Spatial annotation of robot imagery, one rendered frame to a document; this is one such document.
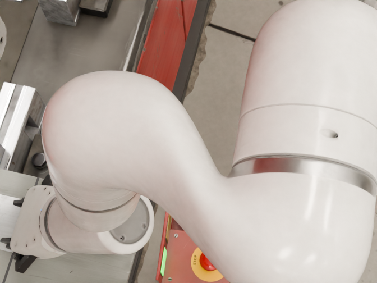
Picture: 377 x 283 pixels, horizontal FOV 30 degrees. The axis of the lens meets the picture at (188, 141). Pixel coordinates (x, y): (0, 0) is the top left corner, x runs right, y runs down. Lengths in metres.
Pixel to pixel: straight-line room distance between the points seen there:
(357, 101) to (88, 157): 0.19
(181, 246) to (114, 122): 0.85
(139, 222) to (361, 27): 0.44
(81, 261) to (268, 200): 0.70
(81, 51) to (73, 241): 0.56
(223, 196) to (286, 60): 0.10
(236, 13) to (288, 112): 1.94
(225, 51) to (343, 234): 1.90
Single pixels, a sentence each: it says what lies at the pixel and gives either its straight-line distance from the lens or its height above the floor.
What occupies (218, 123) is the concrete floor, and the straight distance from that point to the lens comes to 2.22.
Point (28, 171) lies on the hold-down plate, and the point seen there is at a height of 0.90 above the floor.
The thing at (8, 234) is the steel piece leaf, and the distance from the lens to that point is 1.15.
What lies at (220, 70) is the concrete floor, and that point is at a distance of 2.30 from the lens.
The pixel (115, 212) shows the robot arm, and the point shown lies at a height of 1.45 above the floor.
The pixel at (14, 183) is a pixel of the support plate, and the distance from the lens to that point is 1.17.
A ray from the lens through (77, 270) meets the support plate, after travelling 1.11.
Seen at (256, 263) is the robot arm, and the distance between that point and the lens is 0.44.
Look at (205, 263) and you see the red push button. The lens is 1.29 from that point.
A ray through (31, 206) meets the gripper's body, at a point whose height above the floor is 1.11.
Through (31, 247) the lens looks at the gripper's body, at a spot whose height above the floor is 1.13.
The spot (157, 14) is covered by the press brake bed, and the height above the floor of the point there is 0.75.
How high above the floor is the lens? 2.08
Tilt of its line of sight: 70 degrees down
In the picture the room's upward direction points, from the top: 7 degrees counter-clockwise
